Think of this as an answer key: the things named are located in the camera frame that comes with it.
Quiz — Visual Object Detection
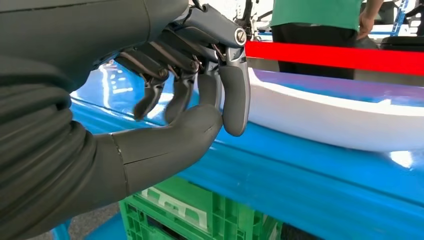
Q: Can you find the person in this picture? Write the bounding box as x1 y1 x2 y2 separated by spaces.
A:
269 0 385 80

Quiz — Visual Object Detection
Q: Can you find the long red barrier belt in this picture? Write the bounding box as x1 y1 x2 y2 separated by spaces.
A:
245 40 424 77

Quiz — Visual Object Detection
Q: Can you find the black bag with grey panel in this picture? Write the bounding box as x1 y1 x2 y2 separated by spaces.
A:
356 34 424 52

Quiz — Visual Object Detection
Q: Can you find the green plastic crate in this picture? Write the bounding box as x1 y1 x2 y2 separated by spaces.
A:
118 175 284 240

